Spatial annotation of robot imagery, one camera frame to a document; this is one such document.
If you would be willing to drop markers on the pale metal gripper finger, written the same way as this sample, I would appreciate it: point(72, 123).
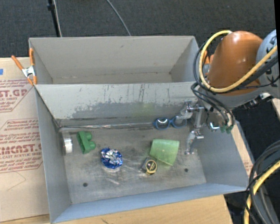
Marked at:
point(190, 142)
point(185, 114)

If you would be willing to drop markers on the blue sunglasses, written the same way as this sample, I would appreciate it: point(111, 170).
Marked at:
point(162, 123)

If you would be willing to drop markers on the pale green cup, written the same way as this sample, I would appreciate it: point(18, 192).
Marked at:
point(164, 150)

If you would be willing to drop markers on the black and gold round tin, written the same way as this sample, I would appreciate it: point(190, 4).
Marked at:
point(150, 166)

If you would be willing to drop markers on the grey metal bin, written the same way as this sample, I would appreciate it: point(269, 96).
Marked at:
point(135, 182)

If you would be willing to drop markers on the blue and silver foil ball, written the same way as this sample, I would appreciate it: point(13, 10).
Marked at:
point(111, 158)

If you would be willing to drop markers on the green toy block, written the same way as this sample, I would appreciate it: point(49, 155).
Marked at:
point(85, 142)

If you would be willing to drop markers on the brown cardboard board red print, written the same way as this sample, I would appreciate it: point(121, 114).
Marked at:
point(20, 186)

